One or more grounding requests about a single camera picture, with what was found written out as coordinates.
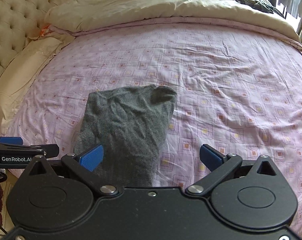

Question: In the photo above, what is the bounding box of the grey knit garment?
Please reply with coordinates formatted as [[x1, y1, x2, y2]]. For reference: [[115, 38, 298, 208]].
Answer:
[[73, 85, 177, 187]]

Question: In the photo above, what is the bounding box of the dark clothes pile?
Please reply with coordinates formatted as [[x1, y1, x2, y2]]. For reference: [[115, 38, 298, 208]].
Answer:
[[235, 0, 283, 17]]

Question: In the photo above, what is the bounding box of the cream pillow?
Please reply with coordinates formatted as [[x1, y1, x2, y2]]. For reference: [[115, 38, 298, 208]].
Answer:
[[0, 37, 62, 121]]

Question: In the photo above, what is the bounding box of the pink patterned bed sheet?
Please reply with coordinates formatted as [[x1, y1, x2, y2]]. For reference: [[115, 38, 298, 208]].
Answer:
[[7, 18, 302, 237]]

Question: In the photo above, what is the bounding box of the cream tufted headboard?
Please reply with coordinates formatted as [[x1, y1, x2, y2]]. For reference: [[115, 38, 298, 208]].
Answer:
[[0, 0, 88, 91]]

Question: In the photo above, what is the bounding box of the cream duvet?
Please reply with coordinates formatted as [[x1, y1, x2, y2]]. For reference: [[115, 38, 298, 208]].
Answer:
[[45, 0, 299, 41]]

